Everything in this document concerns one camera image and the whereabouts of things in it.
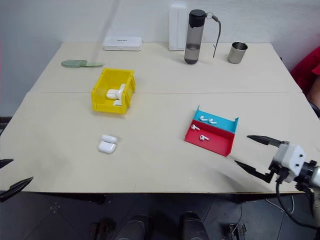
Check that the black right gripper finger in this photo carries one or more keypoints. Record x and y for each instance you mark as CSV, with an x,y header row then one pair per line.
x,y
252,169
265,140

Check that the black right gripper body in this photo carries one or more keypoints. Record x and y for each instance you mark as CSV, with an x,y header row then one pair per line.
x,y
277,171

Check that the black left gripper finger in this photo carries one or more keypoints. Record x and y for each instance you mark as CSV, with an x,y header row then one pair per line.
x,y
17,186
5,162

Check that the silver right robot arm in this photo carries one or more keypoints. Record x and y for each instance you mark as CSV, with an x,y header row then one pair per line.
x,y
311,175

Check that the yellow plastic bin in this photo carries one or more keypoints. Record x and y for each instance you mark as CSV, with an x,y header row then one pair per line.
x,y
105,103

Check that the flat white router box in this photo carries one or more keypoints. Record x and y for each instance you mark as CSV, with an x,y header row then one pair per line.
x,y
123,43

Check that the blue plastic tray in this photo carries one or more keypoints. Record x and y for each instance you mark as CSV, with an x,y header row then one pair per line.
x,y
225,123

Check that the red plastic tray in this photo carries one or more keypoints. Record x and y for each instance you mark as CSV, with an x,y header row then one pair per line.
x,y
215,141

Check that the white earbud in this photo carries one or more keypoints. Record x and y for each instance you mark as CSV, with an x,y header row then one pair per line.
x,y
203,138
203,118
194,127
212,121

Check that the person in red shirt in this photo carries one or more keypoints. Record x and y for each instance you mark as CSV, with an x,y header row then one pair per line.
x,y
306,70

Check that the dark rounded shape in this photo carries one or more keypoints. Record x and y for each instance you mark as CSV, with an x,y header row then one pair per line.
x,y
193,226

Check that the steel cup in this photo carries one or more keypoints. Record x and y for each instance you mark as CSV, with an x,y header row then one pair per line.
x,y
237,53

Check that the green desk lamp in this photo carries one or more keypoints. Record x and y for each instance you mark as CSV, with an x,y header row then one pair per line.
x,y
75,63

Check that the grey transparent water bottle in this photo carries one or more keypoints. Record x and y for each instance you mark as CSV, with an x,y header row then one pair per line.
x,y
193,37

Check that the white upright carton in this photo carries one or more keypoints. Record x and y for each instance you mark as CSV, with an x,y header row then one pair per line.
x,y
176,28

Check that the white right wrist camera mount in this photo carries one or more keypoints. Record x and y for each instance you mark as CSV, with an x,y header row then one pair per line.
x,y
290,157

